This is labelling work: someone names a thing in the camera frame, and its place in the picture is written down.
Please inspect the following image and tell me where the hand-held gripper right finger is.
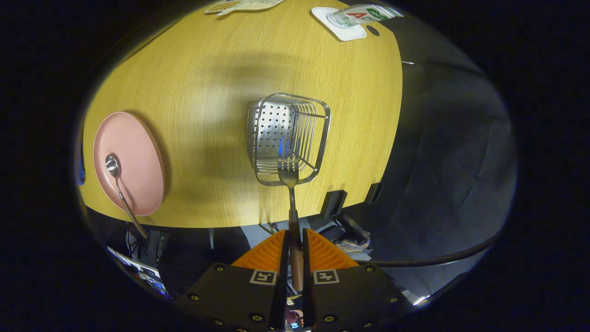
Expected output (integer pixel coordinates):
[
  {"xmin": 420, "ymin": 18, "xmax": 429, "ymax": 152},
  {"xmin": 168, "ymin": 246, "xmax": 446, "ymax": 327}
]
[{"xmin": 302, "ymin": 228, "xmax": 406, "ymax": 332}]

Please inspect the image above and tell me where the metal fork with wooden handle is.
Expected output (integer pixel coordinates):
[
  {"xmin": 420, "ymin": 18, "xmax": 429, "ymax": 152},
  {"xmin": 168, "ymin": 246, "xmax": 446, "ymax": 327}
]
[{"xmin": 278, "ymin": 154, "xmax": 305, "ymax": 292}]

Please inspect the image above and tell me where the black cable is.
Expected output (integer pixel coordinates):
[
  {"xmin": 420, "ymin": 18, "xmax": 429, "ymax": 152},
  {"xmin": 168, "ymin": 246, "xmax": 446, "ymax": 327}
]
[{"xmin": 364, "ymin": 233, "xmax": 501, "ymax": 269}]

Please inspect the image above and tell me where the white plastic bottle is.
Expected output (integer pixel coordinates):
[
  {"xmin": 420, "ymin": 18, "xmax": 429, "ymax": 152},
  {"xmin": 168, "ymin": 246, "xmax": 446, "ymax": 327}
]
[{"xmin": 327, "ymin": 4, "xmax": 404, "ymax": 29}]

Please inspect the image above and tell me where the metal spoon with wooden handle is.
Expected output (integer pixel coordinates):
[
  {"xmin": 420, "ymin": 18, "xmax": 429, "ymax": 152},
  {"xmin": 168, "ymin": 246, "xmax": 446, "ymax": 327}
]
[{"xmin": 105, "ymin": 154, "xmax": 149, "ymax": 239}]

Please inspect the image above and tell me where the lit screen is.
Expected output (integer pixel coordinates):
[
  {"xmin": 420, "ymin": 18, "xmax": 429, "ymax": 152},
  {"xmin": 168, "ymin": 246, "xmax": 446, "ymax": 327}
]
[{"xmin": 108, "ymin": 247, "xmax": 171, "ymax": 298}]

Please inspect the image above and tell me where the white coaster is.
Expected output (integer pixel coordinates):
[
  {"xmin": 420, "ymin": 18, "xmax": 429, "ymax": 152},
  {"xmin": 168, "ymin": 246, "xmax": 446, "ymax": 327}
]
[{"xmin": 311, "ymin": 6, "xmax": 367, "ymax": 42}]

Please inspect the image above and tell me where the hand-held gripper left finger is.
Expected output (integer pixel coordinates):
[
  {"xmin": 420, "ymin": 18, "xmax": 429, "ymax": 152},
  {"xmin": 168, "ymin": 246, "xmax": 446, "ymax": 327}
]
[{"xmin": 177, "ymin": 229, "xmax": 290, "ymax": 332}]

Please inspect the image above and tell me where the metal wire cutlery rack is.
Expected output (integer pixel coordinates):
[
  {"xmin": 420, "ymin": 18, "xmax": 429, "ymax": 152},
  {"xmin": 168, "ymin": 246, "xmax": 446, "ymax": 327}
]
[{"xmin": 247, "ymin": 93, "xmax": 332, "ymax": 187}]

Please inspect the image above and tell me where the black tripod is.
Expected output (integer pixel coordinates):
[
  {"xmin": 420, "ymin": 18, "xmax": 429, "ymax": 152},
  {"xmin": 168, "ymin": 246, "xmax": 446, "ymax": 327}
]
[{"xmin": 127, "ymin": 224, "xmax": 159, "ymax": 263}]

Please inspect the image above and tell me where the pink plate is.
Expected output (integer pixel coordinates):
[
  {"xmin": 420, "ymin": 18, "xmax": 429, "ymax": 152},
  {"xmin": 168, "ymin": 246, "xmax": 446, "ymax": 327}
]
[{"xmin": 93, "ymin": 111, "xmax": 165, "ymax": 217}]

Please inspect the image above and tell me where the white divided dish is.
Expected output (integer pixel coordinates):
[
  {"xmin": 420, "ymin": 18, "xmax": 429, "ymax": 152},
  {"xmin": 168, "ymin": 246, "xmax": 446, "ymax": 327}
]
[{"xmin": 205, "ymin": 0, "xmax": 284, "ymax": 16}]

